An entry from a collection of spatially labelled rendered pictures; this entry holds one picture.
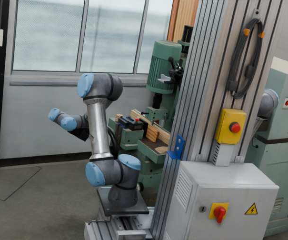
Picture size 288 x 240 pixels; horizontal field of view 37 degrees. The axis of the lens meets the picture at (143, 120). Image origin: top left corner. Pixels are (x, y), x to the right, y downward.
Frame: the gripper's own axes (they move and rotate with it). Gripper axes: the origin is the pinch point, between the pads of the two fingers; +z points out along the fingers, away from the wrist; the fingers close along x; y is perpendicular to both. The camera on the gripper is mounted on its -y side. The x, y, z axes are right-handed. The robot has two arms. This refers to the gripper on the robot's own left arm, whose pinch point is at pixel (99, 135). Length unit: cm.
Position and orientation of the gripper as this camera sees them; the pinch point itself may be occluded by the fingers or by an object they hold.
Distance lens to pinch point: 264.9
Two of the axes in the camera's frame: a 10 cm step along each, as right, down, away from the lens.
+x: 5.5, 2.7, -7.9
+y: -5.1, 8.6, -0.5
